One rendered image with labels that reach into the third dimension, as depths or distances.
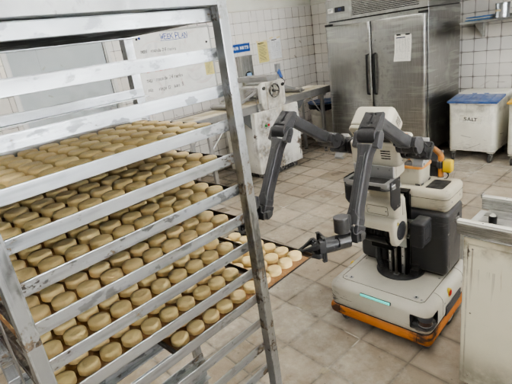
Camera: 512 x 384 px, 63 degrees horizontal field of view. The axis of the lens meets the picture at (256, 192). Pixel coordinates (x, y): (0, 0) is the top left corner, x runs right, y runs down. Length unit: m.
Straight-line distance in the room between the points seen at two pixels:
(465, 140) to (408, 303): 3.40
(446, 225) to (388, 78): 3.32
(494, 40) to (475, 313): 4.36
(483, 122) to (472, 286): 3.62
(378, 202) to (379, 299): 0.56
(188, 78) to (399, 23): 2.65
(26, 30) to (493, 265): 1.73
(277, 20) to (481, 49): 2.85
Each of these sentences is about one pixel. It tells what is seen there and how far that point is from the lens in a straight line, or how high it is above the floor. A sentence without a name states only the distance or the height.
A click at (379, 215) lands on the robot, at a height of 0.74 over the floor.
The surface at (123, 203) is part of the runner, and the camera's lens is 0.96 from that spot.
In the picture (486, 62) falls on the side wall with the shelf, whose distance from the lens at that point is 6.04.
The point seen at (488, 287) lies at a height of 0.63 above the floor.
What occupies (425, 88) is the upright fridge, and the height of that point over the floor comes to 0.92.
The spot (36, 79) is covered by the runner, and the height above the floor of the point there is 1.69.
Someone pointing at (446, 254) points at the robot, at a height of 0.44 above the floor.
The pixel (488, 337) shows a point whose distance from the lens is 2.13.
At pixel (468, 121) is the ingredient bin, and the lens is 5.50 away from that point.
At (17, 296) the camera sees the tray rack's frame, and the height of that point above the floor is 1.33.
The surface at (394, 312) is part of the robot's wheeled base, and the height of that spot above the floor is 0.21.
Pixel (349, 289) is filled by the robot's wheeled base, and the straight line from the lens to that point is 2.60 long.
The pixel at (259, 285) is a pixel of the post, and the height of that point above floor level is 1.02.
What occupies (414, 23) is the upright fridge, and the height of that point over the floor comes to 1.63.
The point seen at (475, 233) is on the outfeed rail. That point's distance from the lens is 1.90.
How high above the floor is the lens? 1.70
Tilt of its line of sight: 20 degrees down
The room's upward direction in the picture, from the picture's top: 8 degrees counter-clockwise
